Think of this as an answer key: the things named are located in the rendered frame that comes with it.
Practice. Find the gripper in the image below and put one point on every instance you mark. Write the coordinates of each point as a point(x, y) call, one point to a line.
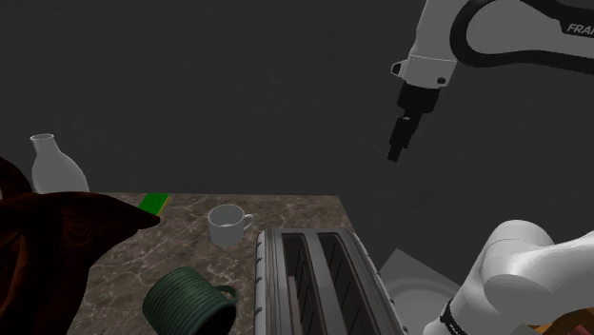
point(416, 98)

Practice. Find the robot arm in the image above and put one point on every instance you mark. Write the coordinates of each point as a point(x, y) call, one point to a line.
point(519, 273)

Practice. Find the white square plate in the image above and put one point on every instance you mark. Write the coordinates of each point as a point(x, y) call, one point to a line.
point(413, 292)

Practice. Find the silver two-slot toaster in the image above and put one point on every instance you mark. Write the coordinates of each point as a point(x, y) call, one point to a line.
point(320, 283)

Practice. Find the white cup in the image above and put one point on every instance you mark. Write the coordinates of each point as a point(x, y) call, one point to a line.
point(226, 226)

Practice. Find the green flat box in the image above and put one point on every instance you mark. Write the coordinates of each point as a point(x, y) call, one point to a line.
point(154, 203)

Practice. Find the green ribbed mug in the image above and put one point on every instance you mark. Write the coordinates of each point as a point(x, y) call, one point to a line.
point(185, 301)

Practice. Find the white bottle vase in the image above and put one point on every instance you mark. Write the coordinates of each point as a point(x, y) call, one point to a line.
point(55, 169)

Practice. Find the dark brown carved figure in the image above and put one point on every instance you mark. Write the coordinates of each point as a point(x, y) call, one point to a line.
point(51, 260)

